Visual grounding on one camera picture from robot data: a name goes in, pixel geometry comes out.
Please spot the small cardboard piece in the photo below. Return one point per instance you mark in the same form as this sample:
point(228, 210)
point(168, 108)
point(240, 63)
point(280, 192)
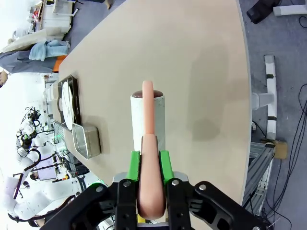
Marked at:
point(280, 149)

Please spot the white round plate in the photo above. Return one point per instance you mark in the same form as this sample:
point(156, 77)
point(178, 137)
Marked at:
point(68, 115)

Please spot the rectangular metal tray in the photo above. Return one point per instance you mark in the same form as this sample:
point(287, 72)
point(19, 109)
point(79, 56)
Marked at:
point(88, 141)

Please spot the white table foot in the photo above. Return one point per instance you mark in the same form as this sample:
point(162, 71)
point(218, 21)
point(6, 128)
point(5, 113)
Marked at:
point(287, 10)
point(269, 95)

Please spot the light blue cloth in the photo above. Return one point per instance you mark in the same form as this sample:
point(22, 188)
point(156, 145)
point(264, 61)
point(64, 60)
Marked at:
point(48, 49)

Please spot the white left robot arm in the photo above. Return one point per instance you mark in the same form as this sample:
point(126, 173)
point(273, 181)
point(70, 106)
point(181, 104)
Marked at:
point(48, 198)

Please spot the pink lint roller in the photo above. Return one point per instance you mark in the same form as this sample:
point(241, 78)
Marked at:
point(148, 107)

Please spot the black floor mat piece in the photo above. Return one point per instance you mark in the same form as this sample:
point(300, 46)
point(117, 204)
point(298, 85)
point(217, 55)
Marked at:
point(259, 10)

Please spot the silver table knife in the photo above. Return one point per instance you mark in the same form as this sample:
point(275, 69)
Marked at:
point(66, 106)

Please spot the grey fabric cover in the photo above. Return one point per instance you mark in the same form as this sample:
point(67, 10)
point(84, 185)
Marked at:
point(24, 63)

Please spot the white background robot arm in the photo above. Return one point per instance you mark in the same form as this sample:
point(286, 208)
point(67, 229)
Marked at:
point(27, 134)

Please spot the orange red garment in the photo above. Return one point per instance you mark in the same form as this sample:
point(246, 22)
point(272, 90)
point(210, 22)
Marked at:
point(58, 63)

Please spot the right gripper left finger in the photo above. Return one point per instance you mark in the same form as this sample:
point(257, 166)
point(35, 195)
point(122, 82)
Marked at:
point(124, 203)

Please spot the brown plastic serving tray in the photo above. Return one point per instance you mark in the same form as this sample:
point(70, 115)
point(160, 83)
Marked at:
point(76, 95)

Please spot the white side table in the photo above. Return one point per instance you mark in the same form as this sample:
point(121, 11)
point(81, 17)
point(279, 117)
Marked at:
point(50, 95)

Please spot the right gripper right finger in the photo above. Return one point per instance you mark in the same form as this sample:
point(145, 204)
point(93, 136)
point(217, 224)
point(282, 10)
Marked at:
point(177, 203)

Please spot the aluminium profile frame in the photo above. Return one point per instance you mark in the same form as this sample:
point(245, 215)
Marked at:
point(260, 172)

